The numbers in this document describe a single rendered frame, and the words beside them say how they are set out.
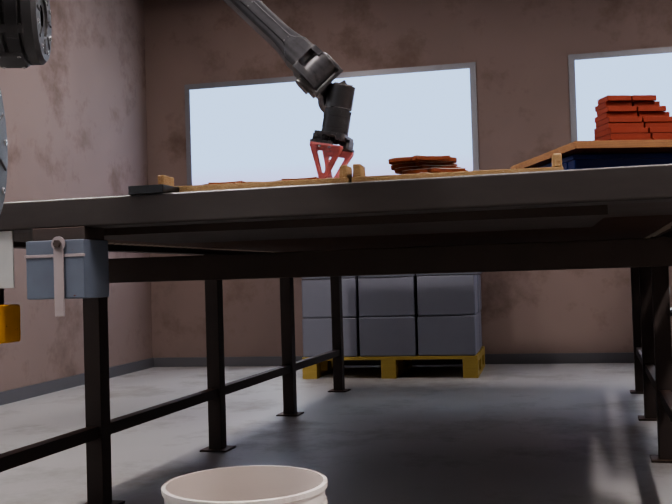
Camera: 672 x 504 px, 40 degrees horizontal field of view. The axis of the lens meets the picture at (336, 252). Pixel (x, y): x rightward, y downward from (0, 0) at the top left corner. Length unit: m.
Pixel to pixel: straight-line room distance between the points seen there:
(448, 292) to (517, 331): 1.14
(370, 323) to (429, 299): 0.46
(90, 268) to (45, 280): 0.09
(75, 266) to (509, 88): 6.04
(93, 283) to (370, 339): 4.83
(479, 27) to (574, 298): 2.31
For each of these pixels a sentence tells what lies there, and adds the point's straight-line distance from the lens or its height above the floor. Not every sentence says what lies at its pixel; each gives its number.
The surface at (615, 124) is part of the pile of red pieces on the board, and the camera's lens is 2.63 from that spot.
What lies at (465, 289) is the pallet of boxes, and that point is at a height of 0.62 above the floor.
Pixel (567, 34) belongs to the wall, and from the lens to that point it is 7.75.
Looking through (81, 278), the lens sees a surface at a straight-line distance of 1.92.
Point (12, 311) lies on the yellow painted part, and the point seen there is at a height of 0.69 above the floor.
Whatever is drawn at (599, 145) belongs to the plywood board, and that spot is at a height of 1.03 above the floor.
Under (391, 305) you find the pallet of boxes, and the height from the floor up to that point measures 0.52.
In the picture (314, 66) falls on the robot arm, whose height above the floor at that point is 1.17.
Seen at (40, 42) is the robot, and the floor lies 1.09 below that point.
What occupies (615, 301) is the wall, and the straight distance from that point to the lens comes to 7.55.
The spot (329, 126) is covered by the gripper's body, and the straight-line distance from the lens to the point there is 1.93.
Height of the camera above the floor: 0.74
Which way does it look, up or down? 2 degrees up
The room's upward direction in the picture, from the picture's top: 2 degrees counter-clockwise
